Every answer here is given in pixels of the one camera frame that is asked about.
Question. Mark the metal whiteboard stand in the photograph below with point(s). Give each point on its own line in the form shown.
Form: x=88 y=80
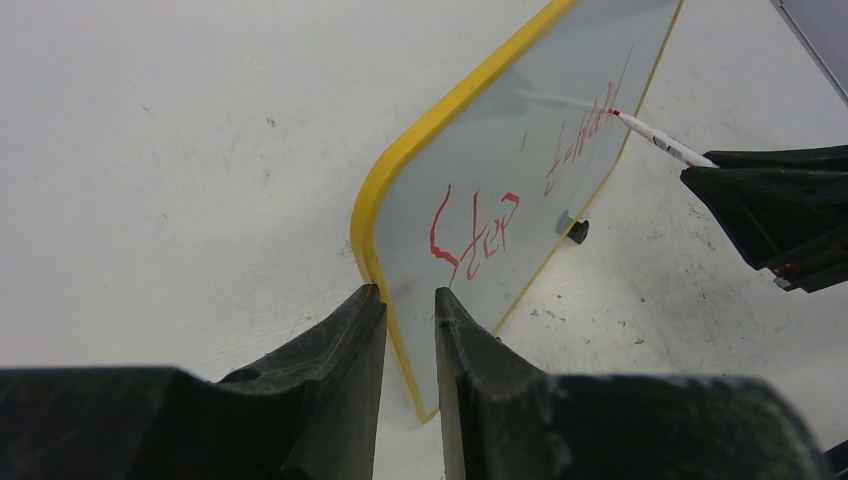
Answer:
x=575 y=230

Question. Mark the yellow framed whiteboard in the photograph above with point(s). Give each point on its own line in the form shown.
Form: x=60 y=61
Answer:
x=479 y=192

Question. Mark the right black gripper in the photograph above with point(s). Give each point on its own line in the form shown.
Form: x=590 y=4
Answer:
x=778 y=213

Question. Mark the aluminium side rail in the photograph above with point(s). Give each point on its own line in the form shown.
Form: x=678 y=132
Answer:
x=821 y=27

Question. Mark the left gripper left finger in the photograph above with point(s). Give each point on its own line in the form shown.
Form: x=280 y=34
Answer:
x=307 y=410

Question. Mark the red white marker pen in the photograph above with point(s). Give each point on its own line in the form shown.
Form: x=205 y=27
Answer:
x=663 y=141

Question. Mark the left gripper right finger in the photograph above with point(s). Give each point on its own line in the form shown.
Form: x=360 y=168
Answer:
x=504 y=418

